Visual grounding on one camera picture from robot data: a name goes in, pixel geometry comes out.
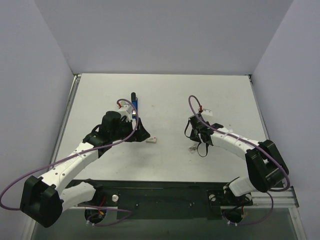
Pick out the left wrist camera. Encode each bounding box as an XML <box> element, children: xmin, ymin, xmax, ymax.
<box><xmin>117</xmin><ymin>104</ymin><xmax>133</xmax><ymax>122</ymax></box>

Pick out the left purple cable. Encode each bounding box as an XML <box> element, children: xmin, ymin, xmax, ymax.
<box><xmin>0</xmin><ymin>98</ymin><xmax>139</xmax><ymax>211</ymax></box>

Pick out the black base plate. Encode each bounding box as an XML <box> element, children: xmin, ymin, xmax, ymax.
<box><xmin>69</xmin><ymin>178</ymin><xmax>258</xmax><ymax>222</ymax></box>

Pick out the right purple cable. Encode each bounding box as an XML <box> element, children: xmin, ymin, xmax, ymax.
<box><xmin>187</xmin><ymin>94</ymin><xmax>292</xmax><ymax>227</ymax></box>

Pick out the purple cable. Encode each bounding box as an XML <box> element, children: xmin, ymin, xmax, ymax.
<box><xmin>187</xmin><ymin>94</ymin><xmax>292</xmax><ymax>227</ymax></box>
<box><xmin>0</xmin><ymin>98</ymin><xmax>139</xmax><ymax>211</ymax></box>

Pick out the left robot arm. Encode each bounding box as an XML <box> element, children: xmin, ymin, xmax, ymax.
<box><xmin>19</xmin><ymin>111</ymin><xmax>151</xmax><ymax>228</ymax></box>

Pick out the white staple box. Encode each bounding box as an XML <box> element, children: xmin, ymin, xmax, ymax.
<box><xmin>145</xmin><ymin>137</ymin><xmax>157</xmax><ymax>144</ymax></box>

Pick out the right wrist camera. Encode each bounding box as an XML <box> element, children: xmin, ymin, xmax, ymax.
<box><xmin>199</xmin><ymin>108</ymin><xmax>213</xmax><ymax>118</ymax></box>

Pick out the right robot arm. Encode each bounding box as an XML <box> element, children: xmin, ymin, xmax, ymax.
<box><xmin>186</xmin><ymin>112</ymin><xmax>290</xmax><ymax>205</ymax></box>

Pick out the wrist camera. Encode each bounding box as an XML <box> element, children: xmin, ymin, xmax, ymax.
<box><xmin>199</xmin><ymin>108</ymin><xmax>213</xmax><ymax>118</ymax></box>
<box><xmin>117</xmin><ymin>104</ymin><xmax>133</xmax><ymax>122</ymax></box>

